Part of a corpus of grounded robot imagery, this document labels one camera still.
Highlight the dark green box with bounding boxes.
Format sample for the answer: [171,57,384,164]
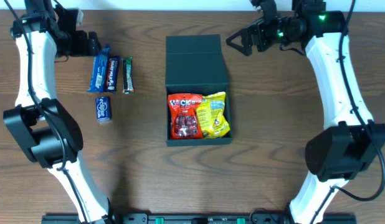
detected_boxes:
[164,34,233,147]

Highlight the yellow candy bag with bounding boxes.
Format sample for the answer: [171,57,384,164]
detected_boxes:
[196,91,230,139]

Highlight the red candy bag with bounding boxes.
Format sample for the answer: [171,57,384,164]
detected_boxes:
[168,93,203,139]

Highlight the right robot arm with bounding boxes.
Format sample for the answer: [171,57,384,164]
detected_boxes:
[226,0,385,223]

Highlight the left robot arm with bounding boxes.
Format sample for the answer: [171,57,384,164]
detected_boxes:
[3,0,123,223]

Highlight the blue cookie packet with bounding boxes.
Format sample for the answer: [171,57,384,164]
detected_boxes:
[87,44,111,93]

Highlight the dark blue chocolate bar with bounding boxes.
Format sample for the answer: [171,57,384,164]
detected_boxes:
[105,55,120,93]

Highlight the green white candy bar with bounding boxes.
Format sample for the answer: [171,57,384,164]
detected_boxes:
[122,57,135,95]

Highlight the blue eclipse mint tin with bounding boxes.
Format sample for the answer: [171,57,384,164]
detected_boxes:
[95,96,112,123]

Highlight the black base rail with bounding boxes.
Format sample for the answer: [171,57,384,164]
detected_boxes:
[41,213,357,224]

